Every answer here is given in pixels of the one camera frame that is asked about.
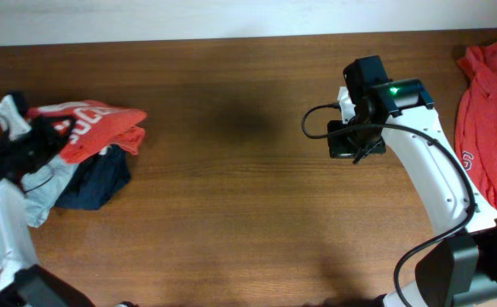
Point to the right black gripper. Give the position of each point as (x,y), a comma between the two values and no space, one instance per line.
(339,147)

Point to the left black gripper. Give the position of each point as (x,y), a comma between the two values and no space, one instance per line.
(42,128)

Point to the orange FRAM t-shirt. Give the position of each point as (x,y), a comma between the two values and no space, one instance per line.
(97,126)

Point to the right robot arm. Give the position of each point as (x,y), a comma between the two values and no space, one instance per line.
(379,113)

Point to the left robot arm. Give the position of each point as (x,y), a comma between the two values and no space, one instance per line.
(23,281)

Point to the grey folded shirt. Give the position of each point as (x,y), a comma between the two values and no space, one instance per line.
(43,188)

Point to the navy folded garment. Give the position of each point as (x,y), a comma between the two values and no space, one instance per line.
(96,181)

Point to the red crumpled shirt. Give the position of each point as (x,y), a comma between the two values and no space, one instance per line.
(475,136)

